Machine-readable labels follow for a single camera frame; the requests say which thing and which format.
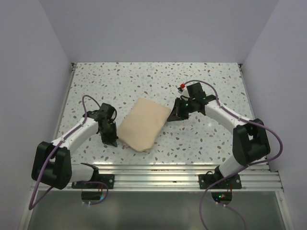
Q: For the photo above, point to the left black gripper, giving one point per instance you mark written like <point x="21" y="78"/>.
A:
<point x="111" y="139"/>

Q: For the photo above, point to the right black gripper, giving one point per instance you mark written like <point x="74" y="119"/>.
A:
<point x="177" y="113"/>

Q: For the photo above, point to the beige surgical drape cloth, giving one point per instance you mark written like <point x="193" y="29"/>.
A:
<point x="141" y="126"/>

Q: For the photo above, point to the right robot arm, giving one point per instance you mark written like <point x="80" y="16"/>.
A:
<point x="250" y="142"/>

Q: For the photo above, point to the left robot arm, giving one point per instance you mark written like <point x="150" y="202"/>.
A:
<point x="52" y="164"/>

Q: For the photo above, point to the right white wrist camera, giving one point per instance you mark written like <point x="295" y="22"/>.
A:
<point x="182" y="88"/>

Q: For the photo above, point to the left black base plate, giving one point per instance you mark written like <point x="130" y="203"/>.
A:
<point x="101" y="181"/>

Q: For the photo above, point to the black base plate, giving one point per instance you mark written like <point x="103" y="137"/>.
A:
<point x="101" y="181"/>
<point x="205" y="180"/>

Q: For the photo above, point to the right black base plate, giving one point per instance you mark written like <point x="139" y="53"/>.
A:
<point x="205" y="180"/>

